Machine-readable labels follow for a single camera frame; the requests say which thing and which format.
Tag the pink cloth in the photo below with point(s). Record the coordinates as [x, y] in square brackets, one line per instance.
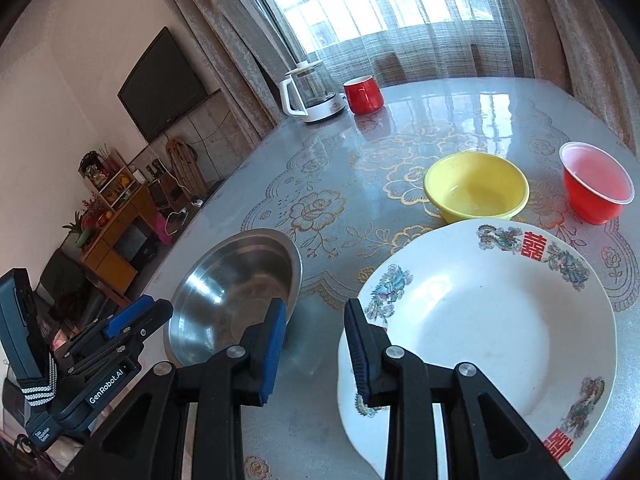
[164, 227]

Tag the beige patterned curtain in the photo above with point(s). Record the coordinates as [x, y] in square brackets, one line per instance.
[575, 35]
[225, 25]

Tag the large white printed plate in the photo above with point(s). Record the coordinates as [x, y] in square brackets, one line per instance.
[475, 320]

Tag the tan wicker object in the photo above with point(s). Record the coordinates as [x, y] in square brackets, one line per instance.
[187, 170]

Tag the black wall television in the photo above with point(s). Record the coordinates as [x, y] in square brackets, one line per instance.
[162, 85]

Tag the red mug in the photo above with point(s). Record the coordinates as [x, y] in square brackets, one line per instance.
[364, 97]

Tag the wooden cabinet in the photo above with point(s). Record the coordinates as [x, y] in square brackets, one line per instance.
[115, 230]

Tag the red plastic bowl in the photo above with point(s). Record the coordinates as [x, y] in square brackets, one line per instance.
[595, 190]

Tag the white sheer curtain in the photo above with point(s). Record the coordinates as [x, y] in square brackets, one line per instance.
[425, 55]

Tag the white glass kettle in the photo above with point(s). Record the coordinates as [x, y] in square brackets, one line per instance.
[312, 95]

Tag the yellow plastic bowl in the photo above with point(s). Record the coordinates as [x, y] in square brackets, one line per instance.
[475, 190]

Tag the wooden chair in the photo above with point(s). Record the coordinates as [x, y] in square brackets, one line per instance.
[387, 67]
[475, 60]

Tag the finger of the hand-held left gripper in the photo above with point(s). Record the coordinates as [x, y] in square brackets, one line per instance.
[147, 327]
[127, 317]

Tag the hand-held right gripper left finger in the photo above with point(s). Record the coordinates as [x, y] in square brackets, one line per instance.
[274, 345]

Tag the stainless steel bowl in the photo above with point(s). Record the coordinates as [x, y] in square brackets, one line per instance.
[225, 285]

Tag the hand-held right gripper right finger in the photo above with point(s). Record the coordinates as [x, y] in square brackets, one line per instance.
[356, 350]

